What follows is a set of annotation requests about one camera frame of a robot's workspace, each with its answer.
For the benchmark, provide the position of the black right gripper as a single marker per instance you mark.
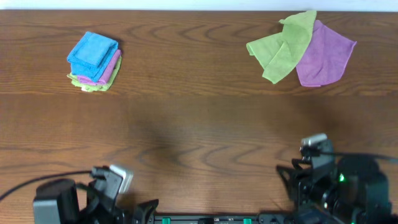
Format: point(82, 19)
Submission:
point(298, 182)

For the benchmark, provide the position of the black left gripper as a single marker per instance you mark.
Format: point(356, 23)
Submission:
point(137, 213)

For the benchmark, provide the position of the blue microfiber cloth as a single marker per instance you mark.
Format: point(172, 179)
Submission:
point(91, 55)

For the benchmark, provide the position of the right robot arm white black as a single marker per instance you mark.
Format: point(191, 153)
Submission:
point(362, 190)

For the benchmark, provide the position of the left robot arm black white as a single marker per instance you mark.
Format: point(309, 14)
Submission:
point(64, 201)

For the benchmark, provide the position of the loose purple microfiber cloth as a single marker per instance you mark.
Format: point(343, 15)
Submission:
point(326, 57)

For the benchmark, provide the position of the loose green microfiber cloth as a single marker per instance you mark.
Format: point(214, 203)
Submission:
point(278, 54)

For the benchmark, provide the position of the folded green cloth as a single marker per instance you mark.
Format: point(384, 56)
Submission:
point(97, 87)

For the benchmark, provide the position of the folded purple cloth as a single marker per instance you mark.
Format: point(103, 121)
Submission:
point(110, 71)

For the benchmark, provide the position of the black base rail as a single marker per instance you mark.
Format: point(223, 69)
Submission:
point(262, 218)

